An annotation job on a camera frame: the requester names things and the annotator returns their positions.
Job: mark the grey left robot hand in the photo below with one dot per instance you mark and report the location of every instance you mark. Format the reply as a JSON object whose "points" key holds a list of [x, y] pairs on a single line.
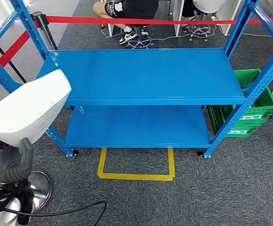
{"points": [[7, 165]]}

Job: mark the white car mirror cover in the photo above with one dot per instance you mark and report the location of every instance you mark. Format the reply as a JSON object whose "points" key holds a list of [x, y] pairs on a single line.
{"points": [[28, 109]]}

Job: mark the chrome round stanchion base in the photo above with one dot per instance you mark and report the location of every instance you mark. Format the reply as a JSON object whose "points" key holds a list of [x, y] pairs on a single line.
{"points": [[41, 187]]}

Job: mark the yellow floor tape square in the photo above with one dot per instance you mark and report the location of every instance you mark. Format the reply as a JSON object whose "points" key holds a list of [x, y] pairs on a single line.
{"points": [[136, 177]]}

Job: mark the seated person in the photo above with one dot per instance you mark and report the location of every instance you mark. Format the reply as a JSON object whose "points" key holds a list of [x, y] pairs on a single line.
{"points": [[139, 7], [206, 4]]}

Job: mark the green plastic crate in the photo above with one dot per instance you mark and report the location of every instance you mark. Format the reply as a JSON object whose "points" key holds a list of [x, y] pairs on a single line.
{"points": [[221, 120], [265, 103]]}

